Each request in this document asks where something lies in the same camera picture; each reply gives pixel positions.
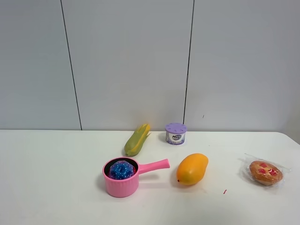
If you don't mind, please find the red blue spotted ball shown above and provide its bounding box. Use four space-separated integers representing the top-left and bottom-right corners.
108 160 136 180

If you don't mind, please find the purple air freshener can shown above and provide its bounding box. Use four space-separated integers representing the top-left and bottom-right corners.
165 123 187 145

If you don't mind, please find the green yellow corn cob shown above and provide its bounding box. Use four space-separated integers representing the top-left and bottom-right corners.
124 124 150 157

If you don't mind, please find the orange yellow mango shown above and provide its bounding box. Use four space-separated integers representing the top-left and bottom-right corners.
176 153 209 186

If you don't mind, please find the pink toy saucepan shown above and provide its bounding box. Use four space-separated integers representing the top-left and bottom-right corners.
102 157 170 198

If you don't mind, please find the wrapped fruit tart pastry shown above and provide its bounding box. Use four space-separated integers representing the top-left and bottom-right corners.
239 153 292 194

